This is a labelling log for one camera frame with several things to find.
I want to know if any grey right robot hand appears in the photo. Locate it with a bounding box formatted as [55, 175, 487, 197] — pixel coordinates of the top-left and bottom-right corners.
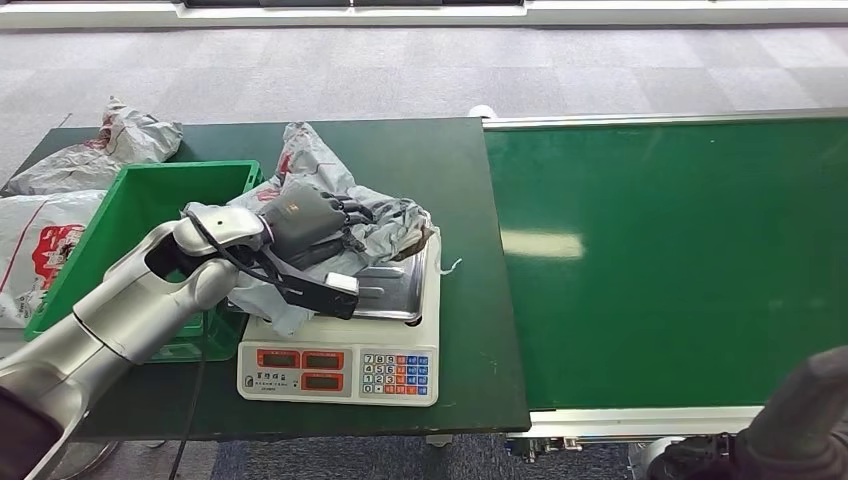
[731, 347, 848, 480]

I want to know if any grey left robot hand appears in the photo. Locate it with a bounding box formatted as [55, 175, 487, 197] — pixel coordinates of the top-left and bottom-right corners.
[261, 182, 376, 272]

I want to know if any grey red-printed courier bag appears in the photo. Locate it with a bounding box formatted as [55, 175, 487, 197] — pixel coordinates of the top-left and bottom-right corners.
[225, 122, 442, 338]

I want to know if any green conveyor belt machine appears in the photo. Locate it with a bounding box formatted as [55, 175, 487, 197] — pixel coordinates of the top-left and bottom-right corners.
[466, 105, 848, 465]

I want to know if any steel scale weighing pan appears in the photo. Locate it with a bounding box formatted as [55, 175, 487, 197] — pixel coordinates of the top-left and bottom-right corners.
[341, 248, 430, 324]

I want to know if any green plastic crate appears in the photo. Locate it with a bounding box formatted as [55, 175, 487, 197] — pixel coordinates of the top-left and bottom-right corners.
[148, 307, 252, 364]
[25, 160, 264, 342]

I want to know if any white electronic weighing scale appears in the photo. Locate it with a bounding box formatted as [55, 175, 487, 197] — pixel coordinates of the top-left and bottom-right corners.
[236, 235, 442, 407]

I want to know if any crumpled grey courier bag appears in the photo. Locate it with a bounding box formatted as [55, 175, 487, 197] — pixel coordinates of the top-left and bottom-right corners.
[3, 97, 185, 198]

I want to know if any white bag with barcodes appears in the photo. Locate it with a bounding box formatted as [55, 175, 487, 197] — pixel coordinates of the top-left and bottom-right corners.
[0, 329, 34, 362]

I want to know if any round metal stand base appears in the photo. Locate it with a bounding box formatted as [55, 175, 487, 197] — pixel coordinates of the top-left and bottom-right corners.
[49, 440, 122, 480]

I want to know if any white window ledge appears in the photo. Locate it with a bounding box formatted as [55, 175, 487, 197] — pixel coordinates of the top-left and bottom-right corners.
[0, 0, 848, 31]

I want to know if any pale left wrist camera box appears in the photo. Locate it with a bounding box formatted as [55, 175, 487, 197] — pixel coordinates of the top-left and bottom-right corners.
[264, 254, 361, 321]

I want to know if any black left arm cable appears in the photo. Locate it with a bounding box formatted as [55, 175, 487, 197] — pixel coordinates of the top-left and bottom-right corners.
[168, 210, 306, 480]

